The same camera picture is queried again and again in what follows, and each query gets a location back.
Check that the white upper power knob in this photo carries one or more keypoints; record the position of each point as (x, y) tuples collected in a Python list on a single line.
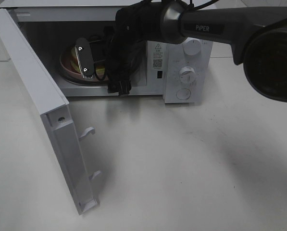
[(192, 46)]

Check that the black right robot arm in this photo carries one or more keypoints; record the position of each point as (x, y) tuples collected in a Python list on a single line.
[(257, 37)]

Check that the white warning label sticker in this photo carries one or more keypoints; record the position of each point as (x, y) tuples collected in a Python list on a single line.
[(157, 52)]

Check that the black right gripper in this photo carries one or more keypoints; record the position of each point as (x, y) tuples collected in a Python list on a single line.
[(123, 57)]

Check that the glass microwave turntable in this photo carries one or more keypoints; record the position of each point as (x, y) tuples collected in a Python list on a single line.
[(76, 78)]

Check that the white timer knob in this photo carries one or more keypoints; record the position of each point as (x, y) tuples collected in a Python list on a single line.
[(187, 75)]

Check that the round door release button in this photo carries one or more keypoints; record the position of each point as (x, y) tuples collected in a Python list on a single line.
[(183, 94)]

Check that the pink round plate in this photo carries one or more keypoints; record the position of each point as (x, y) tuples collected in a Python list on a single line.
[(64, 61)]

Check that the white microwave door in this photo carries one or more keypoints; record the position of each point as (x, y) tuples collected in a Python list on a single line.
[(53, 109)]

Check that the white microwave oven body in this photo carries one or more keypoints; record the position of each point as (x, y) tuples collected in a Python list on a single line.
[(52, 26)]

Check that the white bread sandwich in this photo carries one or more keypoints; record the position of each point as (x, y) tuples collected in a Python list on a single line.
[(99, 65)]

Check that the white adjacent table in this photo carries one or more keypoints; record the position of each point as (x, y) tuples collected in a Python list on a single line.
[(221, 50)]

